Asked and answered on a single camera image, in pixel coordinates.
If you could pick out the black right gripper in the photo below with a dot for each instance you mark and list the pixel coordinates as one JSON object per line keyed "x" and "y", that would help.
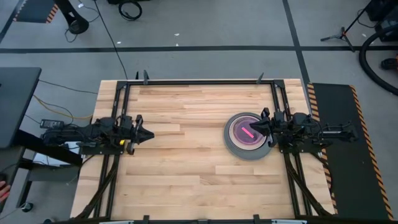
{"x": 271, "y": 130}

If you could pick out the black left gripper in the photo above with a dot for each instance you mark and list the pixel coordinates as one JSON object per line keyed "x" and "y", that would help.
{"x": 132, "y": 133}

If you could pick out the pink plastic plate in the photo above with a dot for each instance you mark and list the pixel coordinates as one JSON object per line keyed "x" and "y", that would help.
{"x": 247, "y": 132}

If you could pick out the beige plastic plate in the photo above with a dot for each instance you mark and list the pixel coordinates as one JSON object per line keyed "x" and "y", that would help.
{"x": 231, "y": 137}

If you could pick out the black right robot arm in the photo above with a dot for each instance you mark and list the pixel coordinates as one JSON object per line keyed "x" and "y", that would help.
{"x": 304, "y": 129}

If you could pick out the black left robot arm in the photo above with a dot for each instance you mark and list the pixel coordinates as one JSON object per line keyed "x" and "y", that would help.
{"x": 93, "y": 132}

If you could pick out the grey plastic plate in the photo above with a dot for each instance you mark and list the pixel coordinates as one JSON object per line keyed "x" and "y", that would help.
{"x": 248, "y": 155}

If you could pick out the black power brick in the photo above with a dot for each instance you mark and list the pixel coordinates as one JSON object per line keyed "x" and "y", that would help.
{"x": 52, "y": 124}

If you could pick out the large hazard-striped black mat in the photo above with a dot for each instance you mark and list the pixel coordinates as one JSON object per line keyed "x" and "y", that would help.
{"x": 348, "y": 186}

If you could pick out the black tripod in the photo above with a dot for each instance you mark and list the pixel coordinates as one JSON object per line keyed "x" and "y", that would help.
{"x": 342, "y": 35}

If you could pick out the black stand with round base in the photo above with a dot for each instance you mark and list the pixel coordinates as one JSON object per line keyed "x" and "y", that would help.
{"x": 77, "y": 26}

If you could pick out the black desk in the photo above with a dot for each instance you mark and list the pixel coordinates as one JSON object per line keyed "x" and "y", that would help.
{"x": 15, "y": 105}

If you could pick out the person's shoe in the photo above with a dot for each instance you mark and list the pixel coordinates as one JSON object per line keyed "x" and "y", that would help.
{"x": 388, "y": 64}

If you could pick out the person's hand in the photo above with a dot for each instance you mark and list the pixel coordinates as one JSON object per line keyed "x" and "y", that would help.
{"x": 3, "y": 191}

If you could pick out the small hazard-striped black mat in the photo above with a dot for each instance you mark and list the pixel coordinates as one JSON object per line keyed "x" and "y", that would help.
{"x": 34, "y": 11}

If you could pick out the black equipment case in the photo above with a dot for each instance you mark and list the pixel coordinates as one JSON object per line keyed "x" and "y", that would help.
{"x": 388, "y": 12}

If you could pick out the black aluminium table frame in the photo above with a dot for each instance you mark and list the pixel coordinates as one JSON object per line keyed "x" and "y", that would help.
{"x": 199, "y": 82}

